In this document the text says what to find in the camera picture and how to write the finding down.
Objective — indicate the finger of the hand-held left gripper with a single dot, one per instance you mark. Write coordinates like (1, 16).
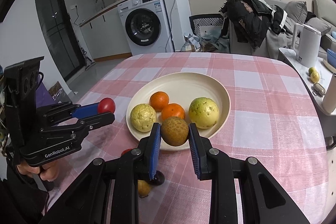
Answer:
(86, 109)
(99, 120)

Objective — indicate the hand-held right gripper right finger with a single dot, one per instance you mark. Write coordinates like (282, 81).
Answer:
(196, 153)

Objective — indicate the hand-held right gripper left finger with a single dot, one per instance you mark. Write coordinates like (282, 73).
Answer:
(155, 150)

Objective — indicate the red tomato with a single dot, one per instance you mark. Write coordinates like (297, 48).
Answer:
(126, 152)
(106, 105)

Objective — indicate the brown longan fruit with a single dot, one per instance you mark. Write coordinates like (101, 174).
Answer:
(174, 130)
(143, 188)

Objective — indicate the dark purple plum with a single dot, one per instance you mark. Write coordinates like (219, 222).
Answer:
(159, 178)

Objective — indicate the wrinkled yellow guava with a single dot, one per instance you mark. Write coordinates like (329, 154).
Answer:
(143, 117)

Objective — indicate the yellow-green guava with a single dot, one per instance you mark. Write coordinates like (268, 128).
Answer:
(203, 112)

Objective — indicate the orange tangerine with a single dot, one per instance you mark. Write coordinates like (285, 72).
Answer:
(159, 100)
(173, 111)

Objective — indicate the cream round plate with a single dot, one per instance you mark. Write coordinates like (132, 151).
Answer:
(181, 85)

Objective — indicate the person's left forearm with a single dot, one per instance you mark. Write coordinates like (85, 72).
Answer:
(23, 200)

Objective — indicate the person's left hand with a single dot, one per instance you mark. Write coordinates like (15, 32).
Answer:
(50, 171)

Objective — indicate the floor mop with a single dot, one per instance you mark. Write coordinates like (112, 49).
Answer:
(88, 58)

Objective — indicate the white kitchen cabinet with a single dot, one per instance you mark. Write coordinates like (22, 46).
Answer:
(105, 35)

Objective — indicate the pink checked tablecloth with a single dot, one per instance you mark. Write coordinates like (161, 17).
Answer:
(262, 108)

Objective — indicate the dark glass door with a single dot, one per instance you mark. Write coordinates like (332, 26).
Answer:
(57, 29)

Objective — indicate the white washing machine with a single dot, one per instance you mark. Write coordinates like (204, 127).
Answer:
(144, 24)

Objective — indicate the metal faucet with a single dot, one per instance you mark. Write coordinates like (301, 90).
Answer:
(99, 2)

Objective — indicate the white side table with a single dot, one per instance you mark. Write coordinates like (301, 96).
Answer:
(296, 74)

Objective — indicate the patterned black chair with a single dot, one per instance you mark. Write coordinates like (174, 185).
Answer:
(206, 24)

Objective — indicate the key fob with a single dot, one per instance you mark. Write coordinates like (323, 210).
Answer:
(319, 88)

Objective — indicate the small yellow fruit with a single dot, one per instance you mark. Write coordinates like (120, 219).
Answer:
(315, 77)

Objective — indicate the small green fruit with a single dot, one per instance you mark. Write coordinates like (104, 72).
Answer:
(312, 70)

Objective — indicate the pile of dark clothes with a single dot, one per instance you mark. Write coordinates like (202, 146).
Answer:
(249, 19)

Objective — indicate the beige cup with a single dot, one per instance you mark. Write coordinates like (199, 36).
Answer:
(330, 95)

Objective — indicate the white electric kettle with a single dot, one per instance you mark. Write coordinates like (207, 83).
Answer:
(308, 45)

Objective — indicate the blue bowls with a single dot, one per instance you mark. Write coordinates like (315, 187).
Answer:
(332, 57)

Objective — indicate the grey pillow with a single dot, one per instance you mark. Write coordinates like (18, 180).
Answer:
(295, 11)

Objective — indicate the grey sofa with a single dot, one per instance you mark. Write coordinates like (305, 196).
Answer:
(323, 22)

